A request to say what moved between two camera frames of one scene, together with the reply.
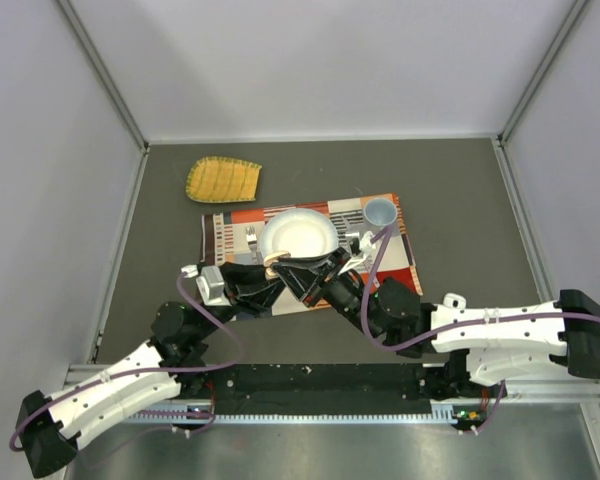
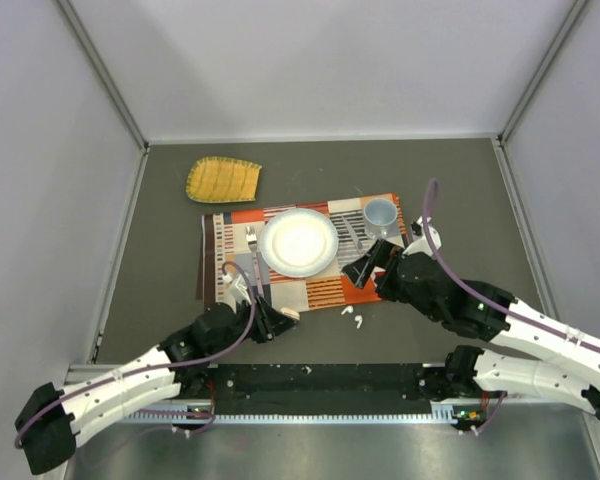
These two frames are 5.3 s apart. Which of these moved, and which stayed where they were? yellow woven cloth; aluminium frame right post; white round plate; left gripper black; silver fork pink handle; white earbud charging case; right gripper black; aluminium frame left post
Moved: right gripper black; white earbud charging case; left gripper black
Stayed: silver fork pink handle; aluminium frame right post; white round plate; yellow woven cloth; aluminium frame left post
